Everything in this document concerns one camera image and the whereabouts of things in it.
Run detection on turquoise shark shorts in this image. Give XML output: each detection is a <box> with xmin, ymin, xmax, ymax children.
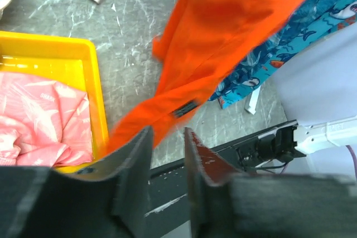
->
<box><xmin>210</xmin><ymin>0</ymin><xmax>356</xmax><ymax>109</ymax></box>

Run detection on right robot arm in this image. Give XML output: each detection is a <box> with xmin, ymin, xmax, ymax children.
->
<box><xmin>258</xmin><ymin>24</ymin><xmax>356</xmax><ymax>127</ymax></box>

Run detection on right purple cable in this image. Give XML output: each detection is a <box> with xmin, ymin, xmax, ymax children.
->
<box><xmin>345</xmin><ymin>145</ymin><xmax>357</xmax><ymax>179</ymax></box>

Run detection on orange shorts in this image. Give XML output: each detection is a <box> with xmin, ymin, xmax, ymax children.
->
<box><xmin>105</xmin><ymin>0</ymin><xmax>304</xmax><ymax>153</ymax></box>

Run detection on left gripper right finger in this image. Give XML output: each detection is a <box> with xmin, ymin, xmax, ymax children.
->
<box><xmin>184</xmin><ymin>127</ymin><xmax>357</xmax><ymax>238</ymax></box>

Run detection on yellow plastic tray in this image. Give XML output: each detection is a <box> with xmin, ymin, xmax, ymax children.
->
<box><xmin>1</xmin><ymin>31</ymin><xmax>108</xmax><ymax>172</ymax></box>

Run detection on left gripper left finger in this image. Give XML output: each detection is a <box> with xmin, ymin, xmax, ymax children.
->
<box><xmin>1</xmin><ymin>127</ymin><xmax>153</xmax><ymax>237</ymax></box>

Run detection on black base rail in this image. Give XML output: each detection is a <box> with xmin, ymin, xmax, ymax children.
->
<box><xmin>144</xmin><ymin>120</ymin><xmax>298</xmax><ymax>237</ymax></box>

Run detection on pink patterned shorts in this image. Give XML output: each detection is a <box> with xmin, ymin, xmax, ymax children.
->
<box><xmin>1</xmin><ymin>72</ymin><xmax>93</xmax><ymax>167</ymax></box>

